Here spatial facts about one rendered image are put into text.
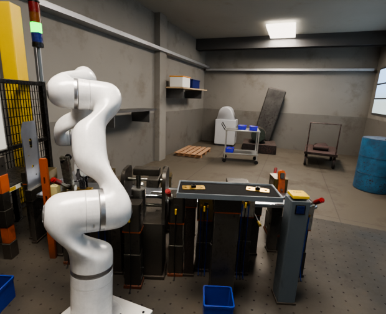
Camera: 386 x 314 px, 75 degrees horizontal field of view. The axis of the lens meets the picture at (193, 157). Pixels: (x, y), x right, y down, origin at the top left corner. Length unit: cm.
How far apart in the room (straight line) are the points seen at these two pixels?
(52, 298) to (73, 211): 58
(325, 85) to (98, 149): 782
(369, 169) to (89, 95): 478
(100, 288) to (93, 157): 37
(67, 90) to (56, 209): 37
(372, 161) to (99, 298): 477
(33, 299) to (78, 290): 44
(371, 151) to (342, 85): 358
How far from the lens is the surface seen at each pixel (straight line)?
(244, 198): 89
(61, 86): 89
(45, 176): 130
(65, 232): 75
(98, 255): 80
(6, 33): 206
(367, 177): 521
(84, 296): 86
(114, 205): 74
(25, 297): 130
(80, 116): 117
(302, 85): 827
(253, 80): 837
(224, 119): 785
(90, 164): 79
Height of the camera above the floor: 149
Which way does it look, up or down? 14 degrees down
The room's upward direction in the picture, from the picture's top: 2 degrees clockwise
